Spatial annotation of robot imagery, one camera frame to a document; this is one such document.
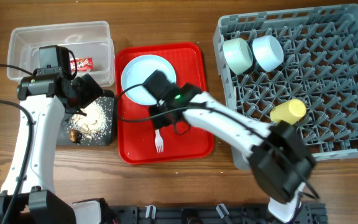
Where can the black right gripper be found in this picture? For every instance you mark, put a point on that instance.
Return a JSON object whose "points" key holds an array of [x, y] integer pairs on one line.
{"points": [[161, 121]]}

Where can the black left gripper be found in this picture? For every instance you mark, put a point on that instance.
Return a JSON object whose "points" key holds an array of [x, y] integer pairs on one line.
{"points": [[89, 88]]}

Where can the red snack wrapper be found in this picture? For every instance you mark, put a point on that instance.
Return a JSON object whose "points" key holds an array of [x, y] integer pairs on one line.
{"points": [[81, 64]]}

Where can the rice and food scraps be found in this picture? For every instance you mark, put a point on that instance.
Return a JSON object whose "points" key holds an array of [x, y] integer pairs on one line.
{"points": [[91, 128]]}

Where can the white plastic fork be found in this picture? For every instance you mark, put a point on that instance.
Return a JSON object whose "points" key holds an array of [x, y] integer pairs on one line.
{"points": [[158, 141]]}

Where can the light blue plate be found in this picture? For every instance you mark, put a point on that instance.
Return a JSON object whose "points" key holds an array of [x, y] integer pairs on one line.
{"points": [[138, 70]]}

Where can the mint green bowl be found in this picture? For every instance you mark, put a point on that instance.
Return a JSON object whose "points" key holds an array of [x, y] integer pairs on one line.
{"points": [[238, 55]]}

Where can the light blue bowl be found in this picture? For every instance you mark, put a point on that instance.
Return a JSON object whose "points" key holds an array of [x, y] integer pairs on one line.
{"points": [[268, 52]]}

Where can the yellow plastic cup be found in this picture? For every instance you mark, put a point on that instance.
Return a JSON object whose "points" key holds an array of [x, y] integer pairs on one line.
{"points": [[290, 112]]}

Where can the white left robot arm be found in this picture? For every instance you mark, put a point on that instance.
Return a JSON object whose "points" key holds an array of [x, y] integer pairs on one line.
{"points": [[51, 92]]}

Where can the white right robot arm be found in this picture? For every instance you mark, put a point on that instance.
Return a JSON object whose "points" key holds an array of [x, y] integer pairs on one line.
{"points": [[277, 156]]}

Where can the black waste tray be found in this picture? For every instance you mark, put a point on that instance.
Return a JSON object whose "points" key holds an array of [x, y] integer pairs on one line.
{"points": [[107, 101]]}

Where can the clear plastic waste bin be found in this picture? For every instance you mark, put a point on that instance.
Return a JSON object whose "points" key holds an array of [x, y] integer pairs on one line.
{"points": [[84, 39]]}

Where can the grey dishwasher rack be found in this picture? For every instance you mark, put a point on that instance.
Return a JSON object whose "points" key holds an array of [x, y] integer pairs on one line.
{"points": [[320, 67]]}

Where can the red plastic tray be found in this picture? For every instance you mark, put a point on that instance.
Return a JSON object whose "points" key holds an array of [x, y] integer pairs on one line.
{"points": [[136, 141]]}

